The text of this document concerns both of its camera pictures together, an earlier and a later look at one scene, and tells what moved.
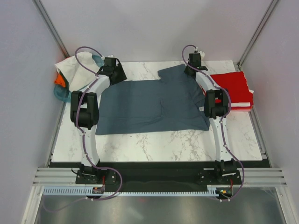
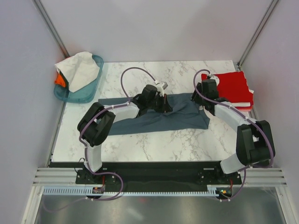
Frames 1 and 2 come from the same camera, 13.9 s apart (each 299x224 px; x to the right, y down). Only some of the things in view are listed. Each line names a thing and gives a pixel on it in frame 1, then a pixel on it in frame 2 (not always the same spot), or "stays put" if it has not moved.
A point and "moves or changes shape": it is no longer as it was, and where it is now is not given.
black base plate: [158, 176] stays put
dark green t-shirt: [65, 80] stays put
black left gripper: [122, 75] -> [165, 108]
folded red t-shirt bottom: [242, 108] stays put
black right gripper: [186, 71] -> [193, 98]
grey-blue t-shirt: [174, 103] moves or changes shape
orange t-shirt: [60, 80] stays put
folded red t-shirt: [236, 84] stays put
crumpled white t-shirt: [77, 77] stays put
